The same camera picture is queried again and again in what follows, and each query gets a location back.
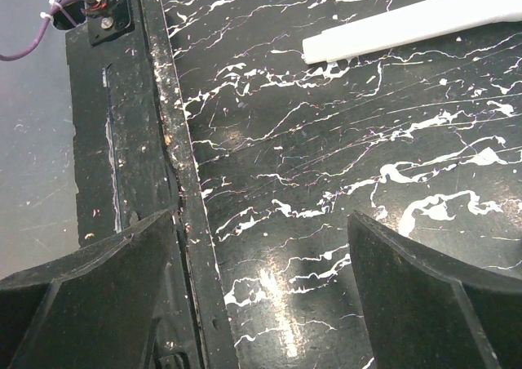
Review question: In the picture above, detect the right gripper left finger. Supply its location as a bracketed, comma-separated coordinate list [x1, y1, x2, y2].
[1, 211, 175, 368]

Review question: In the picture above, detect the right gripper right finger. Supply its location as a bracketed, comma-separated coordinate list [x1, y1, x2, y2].
[347, 211, 521, 368]

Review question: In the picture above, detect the white microphone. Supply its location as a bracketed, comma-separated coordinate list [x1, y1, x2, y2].
[302, 0, 521, 64]

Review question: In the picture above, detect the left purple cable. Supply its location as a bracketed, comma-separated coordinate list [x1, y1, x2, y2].
[0, 0, 86, 63]

